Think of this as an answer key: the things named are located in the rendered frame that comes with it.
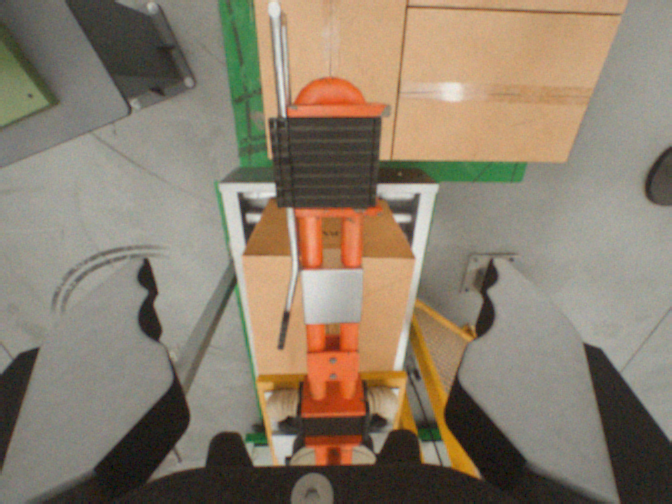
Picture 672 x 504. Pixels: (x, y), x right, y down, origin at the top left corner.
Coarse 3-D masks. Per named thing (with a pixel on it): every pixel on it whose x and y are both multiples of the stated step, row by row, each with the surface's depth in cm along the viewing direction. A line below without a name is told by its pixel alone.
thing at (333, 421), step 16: (304, 384) 41; (336, 384) 40; (304, 400) 38; (320, 400) 38; (336, 400) 38; (352, 400) 38; (304, 416) 37; (320, 416) 37; (336, 416) 39; (352, 416) 39; (368, 416) 38; (304, 432) 41; (320, 432) 41; (336, 432) 41; (352, 432) 41; (368, 432) 40
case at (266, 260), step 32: (384, 224) 82; (256, 256) 65; (288, 256) 65; (384, 256) 67; (256, 288) 69; (384, 288) 70; (256, 320) 74; (384, 320) 75; (256, 352) 80; (288, 352) 80; (384, 352) 81
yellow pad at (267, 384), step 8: (264, 376) 56; (272, 376) 56; (280, 376) 56; (288, 376) 56; (296, 376) 56; (264, 384) 55; (272, 384) 55; (280, 384) 55; (288, 384) 55; (296, 384) 55; (264, 392) 56; (272, 392) 56; (264, 400) 57; (264, 408) 59; (264, 416) 60; (288, 416) 58; (272, 424) 61; (280, 424) 57; (288, 424) 57; (296, 424) 61; (272, 448) 66; (272, 456) 68; (280, 456) 67; (288, 456) 64; (280, 464) 69; (288, 464) 64
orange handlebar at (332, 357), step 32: (320, 96) 21; (352, 96) 21; (320, 224) 27; (352, 224) 26; (320, 256) 28; (352, 256) 28; (320, 352) 34; (352, 352) 34; (320, 384) 37; (352, 384) 37; (320, 448) 44; (352, 448) 46
